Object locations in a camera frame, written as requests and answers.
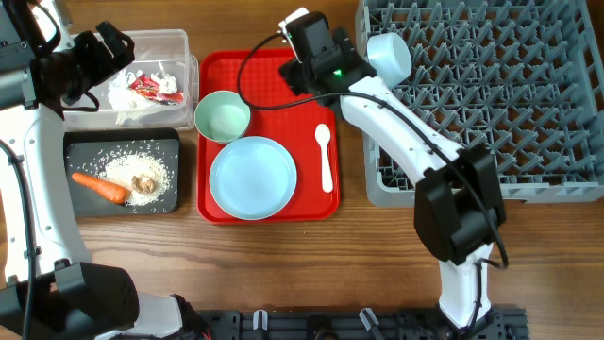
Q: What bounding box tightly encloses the light blue bowl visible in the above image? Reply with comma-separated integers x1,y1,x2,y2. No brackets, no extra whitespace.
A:
367,33,412,88

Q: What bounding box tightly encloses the white rice pile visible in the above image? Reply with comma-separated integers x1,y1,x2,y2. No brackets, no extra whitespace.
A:
75,148,176,208

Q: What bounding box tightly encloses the clear plastic bin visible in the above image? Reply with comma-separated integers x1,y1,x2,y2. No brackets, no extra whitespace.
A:
64,29,199,131

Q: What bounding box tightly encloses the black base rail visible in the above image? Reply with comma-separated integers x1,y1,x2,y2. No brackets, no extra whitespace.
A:
200,307,530,340

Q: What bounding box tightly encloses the white red wrapper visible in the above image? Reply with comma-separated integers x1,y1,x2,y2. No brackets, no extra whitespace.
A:
107,61,184,110

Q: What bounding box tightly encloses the white plastic spoon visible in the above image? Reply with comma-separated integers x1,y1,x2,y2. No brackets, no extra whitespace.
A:
315,124,333,193

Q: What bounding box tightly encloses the orange carrot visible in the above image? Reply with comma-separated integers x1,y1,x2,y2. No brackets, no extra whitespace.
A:
72,173,130,205

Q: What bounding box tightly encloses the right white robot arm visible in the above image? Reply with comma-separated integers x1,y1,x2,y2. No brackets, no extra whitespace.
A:
279,8,506,338

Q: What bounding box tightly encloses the grey dishwasher rack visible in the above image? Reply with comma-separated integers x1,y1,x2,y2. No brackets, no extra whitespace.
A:
356,0,603,203

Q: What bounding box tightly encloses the brown food scrap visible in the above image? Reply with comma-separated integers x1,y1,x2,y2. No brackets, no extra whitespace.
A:
131,176,156,194

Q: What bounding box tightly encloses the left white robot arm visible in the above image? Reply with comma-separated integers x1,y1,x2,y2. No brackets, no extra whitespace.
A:
1,1,211,339

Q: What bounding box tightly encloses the light green bowl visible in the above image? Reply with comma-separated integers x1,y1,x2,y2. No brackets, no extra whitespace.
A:
194,90,251,144

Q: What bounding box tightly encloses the black tray bin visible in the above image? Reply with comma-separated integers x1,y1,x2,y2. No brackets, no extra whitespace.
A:
64,127,180,217

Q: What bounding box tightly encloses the red plastic tray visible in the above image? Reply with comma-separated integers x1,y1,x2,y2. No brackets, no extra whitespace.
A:
196,48,341,225

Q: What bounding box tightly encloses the large light blue plate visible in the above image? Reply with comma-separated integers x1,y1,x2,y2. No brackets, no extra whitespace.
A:
209,136,297,221

